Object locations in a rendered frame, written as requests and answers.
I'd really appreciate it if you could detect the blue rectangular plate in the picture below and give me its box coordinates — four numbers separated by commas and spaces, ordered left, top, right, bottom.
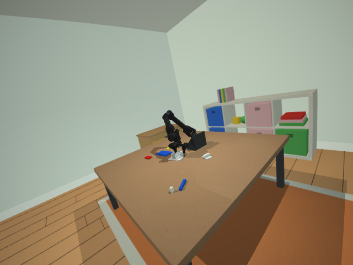
156, 151, 172, 157

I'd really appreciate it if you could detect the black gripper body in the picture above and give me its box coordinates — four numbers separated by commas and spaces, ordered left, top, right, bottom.
168, 138, 189, 148

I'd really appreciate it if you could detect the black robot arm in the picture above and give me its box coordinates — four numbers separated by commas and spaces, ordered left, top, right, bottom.
162, 110, 197, 149

